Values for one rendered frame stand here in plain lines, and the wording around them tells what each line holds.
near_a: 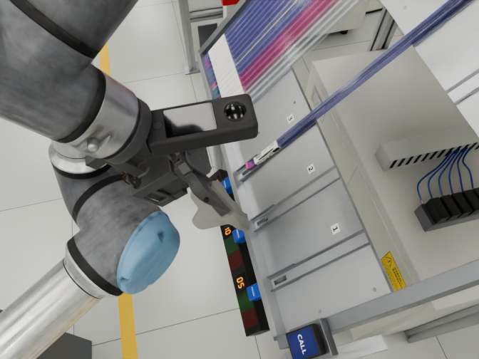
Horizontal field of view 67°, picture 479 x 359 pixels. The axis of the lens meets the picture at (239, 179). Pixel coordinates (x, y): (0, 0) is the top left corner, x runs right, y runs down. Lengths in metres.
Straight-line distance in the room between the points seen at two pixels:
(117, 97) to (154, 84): 1.60
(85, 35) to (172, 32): 1.93
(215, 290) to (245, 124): 1.06
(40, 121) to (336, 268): 0.43
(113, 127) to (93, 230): 0.26
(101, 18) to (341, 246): 0.43
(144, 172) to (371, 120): 0.70
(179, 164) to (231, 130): 0.07
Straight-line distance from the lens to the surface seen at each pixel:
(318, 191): 0.59
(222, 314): 1.37
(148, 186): 0.42
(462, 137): 0.99
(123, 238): 0.54
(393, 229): 0.86
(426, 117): 1.06
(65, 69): 0.31
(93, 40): 0.31
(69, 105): 0.32
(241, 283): 0.71
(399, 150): 0.90
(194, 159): 0.41
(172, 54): 2.09
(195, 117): 0.39
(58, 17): 0.30
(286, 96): 0.70
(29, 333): 0.62
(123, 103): 0.35
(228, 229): 0.74
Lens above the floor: 1.34
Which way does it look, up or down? 60 degrees down
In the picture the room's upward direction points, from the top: straight up
